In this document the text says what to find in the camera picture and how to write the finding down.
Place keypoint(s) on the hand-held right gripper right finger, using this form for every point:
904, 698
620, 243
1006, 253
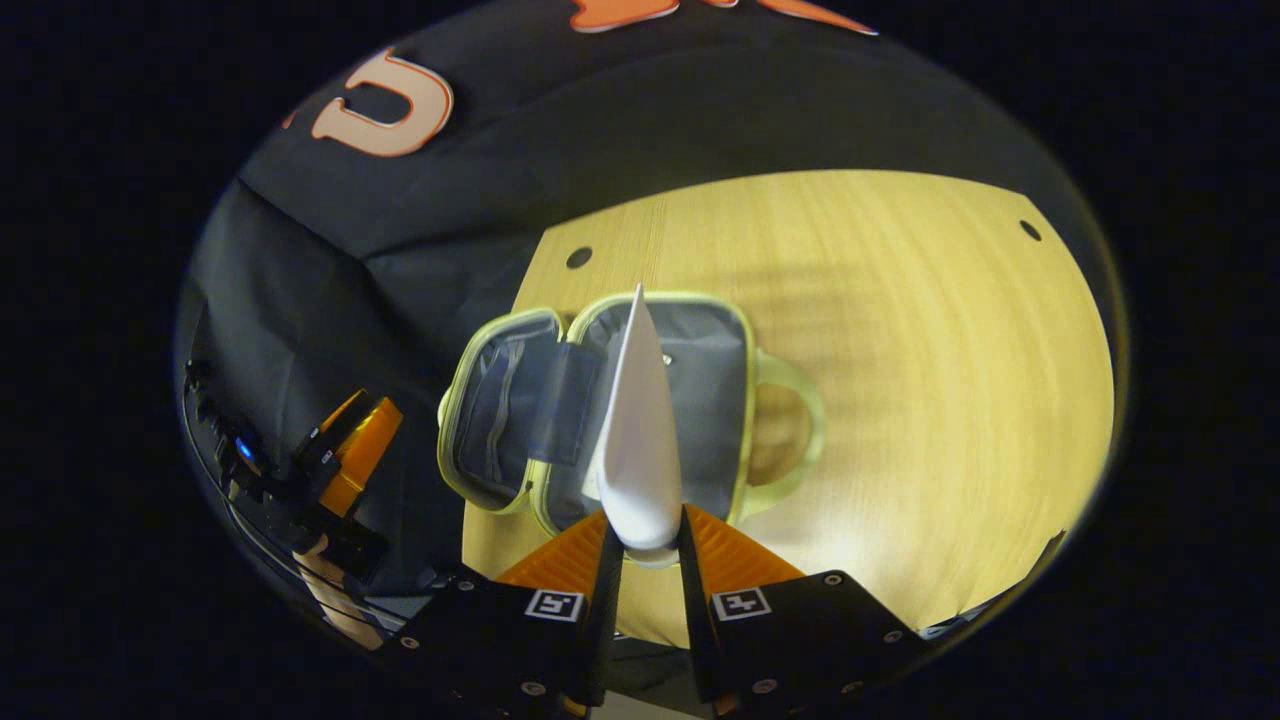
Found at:
695, 620

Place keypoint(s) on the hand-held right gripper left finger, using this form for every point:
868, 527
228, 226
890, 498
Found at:
608, 620

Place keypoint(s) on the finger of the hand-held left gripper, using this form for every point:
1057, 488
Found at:
335, 425
365, 455

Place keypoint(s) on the white skin care tube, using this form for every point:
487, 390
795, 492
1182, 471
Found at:
640, 450

